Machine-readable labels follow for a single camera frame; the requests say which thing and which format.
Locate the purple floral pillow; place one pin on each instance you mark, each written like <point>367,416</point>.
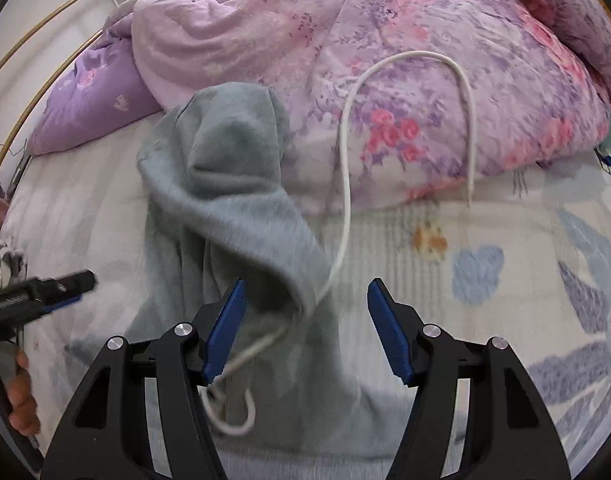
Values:
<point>85,105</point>

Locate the person's left hand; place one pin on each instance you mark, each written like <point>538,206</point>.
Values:
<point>20,400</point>

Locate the pink floral quilt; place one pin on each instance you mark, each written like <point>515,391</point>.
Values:
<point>365,85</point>

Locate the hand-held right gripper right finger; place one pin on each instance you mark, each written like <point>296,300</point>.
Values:
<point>388,327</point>

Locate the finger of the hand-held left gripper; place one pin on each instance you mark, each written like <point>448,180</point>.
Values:
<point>60,287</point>

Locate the grey hoodie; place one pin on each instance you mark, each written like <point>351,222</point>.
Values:
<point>235,240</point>

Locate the patterned bed sheet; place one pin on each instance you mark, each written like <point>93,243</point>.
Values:
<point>485,280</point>

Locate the grey patterned cloth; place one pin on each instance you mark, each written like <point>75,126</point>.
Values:
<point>2,262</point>

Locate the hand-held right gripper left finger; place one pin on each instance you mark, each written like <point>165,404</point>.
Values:
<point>226,324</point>

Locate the curved bamboo rod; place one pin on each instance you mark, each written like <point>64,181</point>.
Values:
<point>40,20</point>
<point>30,115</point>

